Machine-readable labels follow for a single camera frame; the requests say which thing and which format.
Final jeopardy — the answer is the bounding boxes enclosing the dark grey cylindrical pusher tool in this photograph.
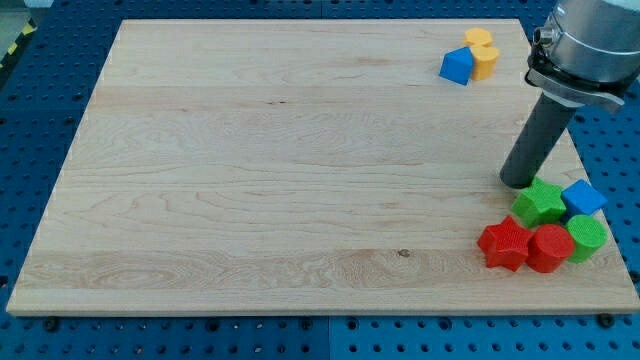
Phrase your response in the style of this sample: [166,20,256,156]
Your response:
[499,93,579,189]

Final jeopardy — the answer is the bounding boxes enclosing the yellow heart block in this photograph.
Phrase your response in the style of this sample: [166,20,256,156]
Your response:
[470,45,500,81]

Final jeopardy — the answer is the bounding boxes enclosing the red star block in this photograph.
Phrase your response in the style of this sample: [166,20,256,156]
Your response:
[477,216,534,272]

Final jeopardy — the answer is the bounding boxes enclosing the blue cube block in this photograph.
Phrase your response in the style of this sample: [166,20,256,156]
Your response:
[561,180,608,220]

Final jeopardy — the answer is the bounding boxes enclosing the green star block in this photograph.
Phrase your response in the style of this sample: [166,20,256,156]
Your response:
[511,177,567,228]

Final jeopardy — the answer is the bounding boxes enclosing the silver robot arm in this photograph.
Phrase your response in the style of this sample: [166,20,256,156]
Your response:
[525,0,639,113]

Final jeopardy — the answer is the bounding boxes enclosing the wooden board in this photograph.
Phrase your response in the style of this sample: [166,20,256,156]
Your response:
[7,19,639,317]

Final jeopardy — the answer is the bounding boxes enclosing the blue triangle block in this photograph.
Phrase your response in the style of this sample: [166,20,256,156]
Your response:
[439,47,474,86]

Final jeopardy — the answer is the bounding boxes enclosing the green cylinder block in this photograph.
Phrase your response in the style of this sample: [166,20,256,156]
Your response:
[566,215,607,263]

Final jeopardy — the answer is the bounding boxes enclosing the yellow cylinder block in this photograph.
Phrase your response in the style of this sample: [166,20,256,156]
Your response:
[462,27,494,47]

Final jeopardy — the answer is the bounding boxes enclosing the red cylinder block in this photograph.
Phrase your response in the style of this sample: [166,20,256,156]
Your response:
[526,224,575,273]

